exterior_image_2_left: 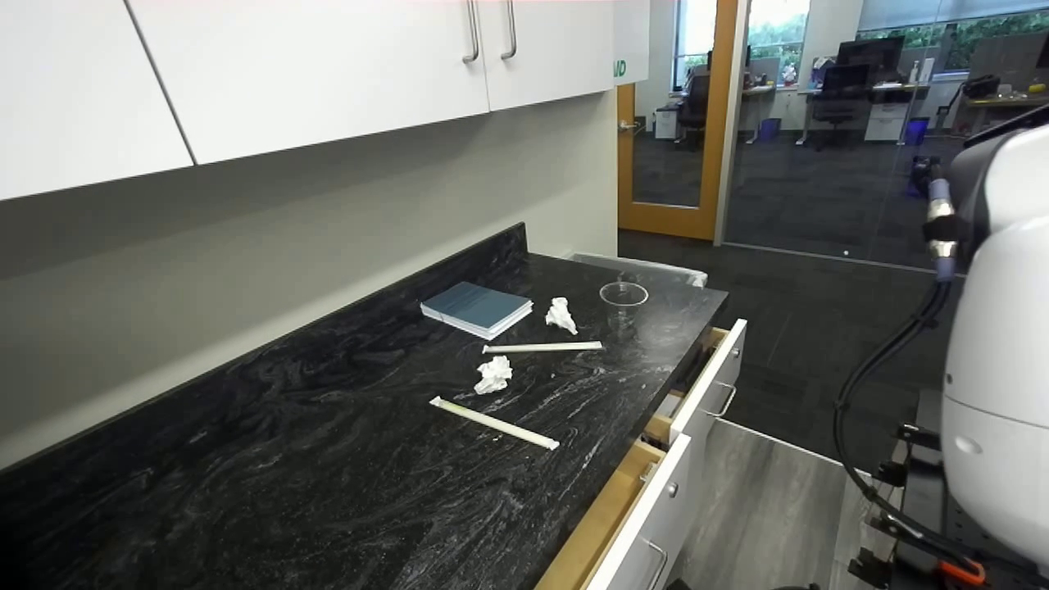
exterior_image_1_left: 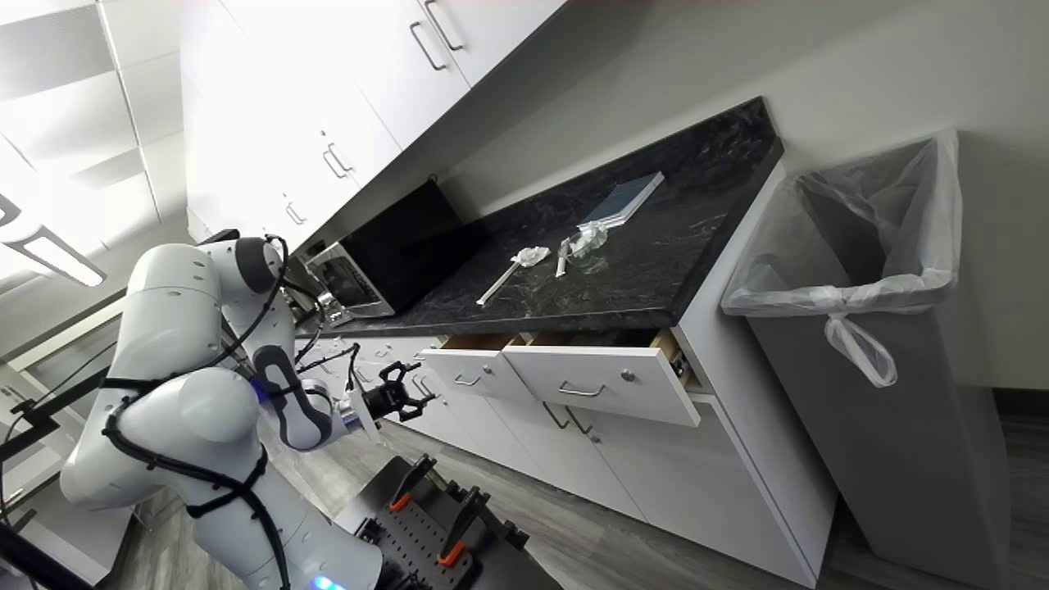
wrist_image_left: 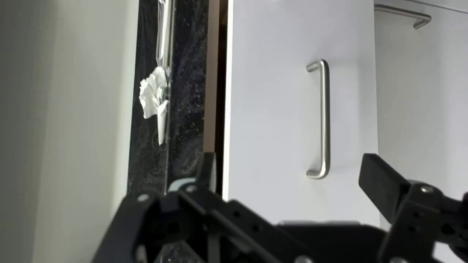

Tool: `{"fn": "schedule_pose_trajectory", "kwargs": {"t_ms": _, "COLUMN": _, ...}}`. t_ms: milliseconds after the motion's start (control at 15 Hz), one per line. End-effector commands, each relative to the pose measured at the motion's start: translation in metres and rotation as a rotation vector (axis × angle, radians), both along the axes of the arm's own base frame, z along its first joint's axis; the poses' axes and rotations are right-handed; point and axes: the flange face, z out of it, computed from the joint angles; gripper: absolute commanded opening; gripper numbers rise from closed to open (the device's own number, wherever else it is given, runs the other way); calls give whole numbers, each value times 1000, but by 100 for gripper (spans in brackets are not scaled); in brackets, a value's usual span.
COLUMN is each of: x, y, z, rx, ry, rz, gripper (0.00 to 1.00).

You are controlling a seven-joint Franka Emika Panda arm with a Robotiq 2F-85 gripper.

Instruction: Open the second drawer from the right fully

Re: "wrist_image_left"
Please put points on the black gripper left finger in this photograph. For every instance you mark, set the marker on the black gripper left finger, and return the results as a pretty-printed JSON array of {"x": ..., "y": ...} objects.
[{"x": 194, "y": 219}]

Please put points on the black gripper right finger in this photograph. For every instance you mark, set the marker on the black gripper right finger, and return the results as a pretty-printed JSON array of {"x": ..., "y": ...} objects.
[{"x": 424, "y": 223}]

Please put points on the white drawer with wooden sides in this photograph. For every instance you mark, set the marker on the white drawer with wooden sides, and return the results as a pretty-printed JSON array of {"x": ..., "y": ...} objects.
[{"x": 268, "y": 121}]

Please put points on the white lower cabinet door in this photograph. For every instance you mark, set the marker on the white lower cabinet door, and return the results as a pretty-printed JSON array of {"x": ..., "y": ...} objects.
[{"x": 424, "y": 106}]

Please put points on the crumpled white paper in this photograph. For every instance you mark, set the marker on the crumpled white paper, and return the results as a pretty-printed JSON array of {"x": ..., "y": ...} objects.
[{"x": 152, "y": 92}]

